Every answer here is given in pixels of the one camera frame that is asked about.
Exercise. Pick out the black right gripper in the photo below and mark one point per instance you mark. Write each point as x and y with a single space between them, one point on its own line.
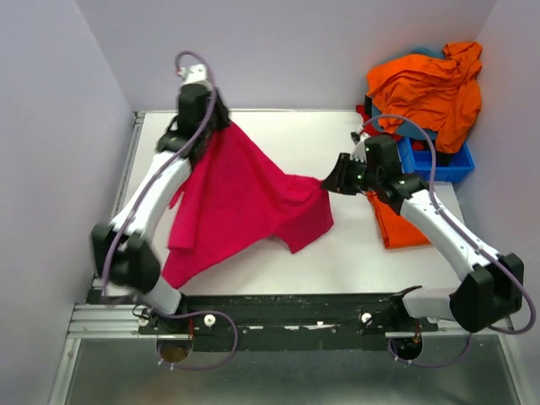
337 180

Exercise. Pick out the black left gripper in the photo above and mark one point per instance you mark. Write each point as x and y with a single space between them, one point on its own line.
224 116

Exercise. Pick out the magenta t-shirt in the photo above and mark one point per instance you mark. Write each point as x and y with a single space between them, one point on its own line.
235 197

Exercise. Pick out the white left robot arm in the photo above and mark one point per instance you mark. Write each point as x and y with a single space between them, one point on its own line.
122 249

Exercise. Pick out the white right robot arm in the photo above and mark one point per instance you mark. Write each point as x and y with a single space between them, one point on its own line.
490 286

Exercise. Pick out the red t-shirt in pile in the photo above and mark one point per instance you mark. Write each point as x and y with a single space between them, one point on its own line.
366 116

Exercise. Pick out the folded orange t-shirt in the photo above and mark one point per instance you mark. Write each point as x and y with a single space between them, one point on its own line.
396 232

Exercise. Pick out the blue plastic bin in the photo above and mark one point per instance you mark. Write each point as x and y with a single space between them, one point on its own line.
417 158

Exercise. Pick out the crumpled orange t-shirt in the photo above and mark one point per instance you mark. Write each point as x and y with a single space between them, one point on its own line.
441 95

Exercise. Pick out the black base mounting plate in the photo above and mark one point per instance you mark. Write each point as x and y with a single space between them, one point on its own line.
279 322

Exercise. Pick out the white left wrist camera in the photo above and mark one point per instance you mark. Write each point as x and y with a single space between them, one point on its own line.
195 74

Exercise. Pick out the aluminium extrusion rail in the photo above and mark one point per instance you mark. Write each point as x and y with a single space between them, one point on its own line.
103 322

